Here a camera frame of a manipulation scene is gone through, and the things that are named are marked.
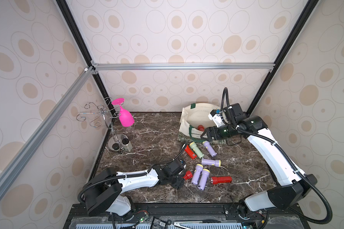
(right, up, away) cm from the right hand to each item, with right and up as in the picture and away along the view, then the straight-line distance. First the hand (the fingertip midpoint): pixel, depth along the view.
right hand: (211, 134), depth 73 cm
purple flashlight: (+4, -9, +24) cm, 26 cm away
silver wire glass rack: (-56, -6, +17) cm, 59 cm away
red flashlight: (-9, -13, +20) cm, 26 cm away
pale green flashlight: (-6, -10, +23) cm, 26 cm away
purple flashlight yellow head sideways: (+7, -18, +14) cm, 24 cm away
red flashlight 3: (+8, -27, +9) cm, 29 cm away
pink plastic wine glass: (-49, +9, +12) cm, 51 cm away
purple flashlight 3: (-1, -25, +10) cm, 27 cm away
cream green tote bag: (-6, +10, +27) cm, 29 cm away
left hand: (-14, -28, +8) cm, 32 cm away
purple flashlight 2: (-6, -24, +12) cm, 28 cm away
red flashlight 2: (-11, -24, +10) cm, 28 cm away
